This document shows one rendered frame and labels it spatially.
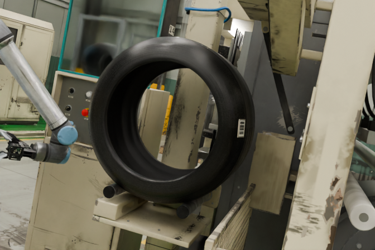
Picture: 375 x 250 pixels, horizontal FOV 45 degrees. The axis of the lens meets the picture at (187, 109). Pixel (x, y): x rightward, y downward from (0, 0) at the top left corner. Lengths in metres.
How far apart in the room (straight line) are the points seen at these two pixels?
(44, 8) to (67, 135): 10.39
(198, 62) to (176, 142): 0.52
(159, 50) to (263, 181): 0.66
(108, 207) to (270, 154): 0.65
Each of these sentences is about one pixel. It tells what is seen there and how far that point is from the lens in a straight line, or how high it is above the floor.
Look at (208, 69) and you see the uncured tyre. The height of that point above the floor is 1.39.
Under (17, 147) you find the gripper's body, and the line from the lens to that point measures 2.22.
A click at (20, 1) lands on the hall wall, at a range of 11.86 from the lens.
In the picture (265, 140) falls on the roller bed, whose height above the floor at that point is 1.17.
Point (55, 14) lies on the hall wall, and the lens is 12.71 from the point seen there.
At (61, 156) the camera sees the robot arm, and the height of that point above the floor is 0.87.
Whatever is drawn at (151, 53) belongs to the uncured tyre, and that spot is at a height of 1.41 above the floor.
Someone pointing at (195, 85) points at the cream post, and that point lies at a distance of 1.91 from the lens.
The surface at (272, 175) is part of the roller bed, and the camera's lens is 1.80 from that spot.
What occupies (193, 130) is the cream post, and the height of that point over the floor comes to 1.14.
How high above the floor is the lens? 1.33
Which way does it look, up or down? 3 degrees down
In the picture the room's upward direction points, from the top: 11 degrees clockwise
